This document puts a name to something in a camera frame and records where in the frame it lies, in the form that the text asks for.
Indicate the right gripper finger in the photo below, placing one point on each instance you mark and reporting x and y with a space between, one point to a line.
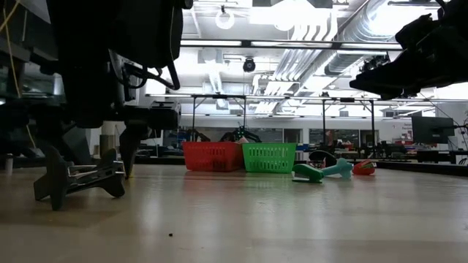
395 80

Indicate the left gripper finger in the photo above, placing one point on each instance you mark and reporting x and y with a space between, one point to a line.
77 146
131 142

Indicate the black staple remover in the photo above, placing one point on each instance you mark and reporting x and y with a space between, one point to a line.
55 182

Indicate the red mini stapler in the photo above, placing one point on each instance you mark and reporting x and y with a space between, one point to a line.
363 168

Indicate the pink tape roll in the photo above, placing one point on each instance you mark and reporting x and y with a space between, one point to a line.
243 140

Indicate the green mini stapler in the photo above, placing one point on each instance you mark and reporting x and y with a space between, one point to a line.
309 173

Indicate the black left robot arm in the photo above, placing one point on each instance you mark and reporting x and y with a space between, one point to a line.
109 44

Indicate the background black robot arm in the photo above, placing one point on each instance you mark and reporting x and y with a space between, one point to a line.
248 134

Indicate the black computer monitor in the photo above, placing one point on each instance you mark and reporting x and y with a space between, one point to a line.
433 129

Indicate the small white cylinder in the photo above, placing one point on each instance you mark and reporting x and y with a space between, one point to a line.
9 163

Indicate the red plastic basket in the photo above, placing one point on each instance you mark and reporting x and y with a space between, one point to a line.
214 157

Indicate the black office chair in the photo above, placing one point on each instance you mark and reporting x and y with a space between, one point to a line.
323 155

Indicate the green plastic basket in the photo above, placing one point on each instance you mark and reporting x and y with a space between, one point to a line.
270 158

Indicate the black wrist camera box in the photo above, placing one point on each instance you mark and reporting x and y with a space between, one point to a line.
166 117

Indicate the black background rig frame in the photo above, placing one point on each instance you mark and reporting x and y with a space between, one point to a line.
323 120

